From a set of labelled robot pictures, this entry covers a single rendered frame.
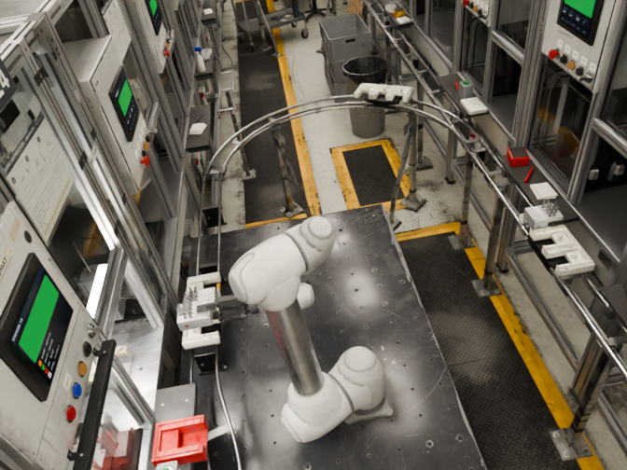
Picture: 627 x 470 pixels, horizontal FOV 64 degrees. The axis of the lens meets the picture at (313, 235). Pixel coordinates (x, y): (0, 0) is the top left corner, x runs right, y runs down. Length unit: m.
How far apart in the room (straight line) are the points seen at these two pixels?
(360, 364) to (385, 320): 0.49
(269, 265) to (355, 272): 1.12
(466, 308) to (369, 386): 1.47
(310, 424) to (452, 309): 1.61
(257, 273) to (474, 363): 1.82
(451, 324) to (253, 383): 1.37
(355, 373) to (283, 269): 0.55
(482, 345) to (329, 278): 1.02
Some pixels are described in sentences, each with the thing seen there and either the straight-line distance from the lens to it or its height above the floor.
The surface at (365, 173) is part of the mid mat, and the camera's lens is 4.17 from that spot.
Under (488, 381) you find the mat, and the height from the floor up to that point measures 0.01.
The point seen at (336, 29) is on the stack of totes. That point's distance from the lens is 5.61.
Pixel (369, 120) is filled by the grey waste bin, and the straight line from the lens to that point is 4.55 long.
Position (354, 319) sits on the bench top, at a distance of 2.21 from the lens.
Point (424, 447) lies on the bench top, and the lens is 1.91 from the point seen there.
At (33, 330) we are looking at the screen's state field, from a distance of 1.19.
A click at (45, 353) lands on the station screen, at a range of 1.22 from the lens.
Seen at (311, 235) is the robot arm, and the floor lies 1.52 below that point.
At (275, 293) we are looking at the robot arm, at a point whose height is 1.42.
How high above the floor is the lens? 2.41
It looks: 41 degrees down
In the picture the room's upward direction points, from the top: 10 degrees counter-clockwise
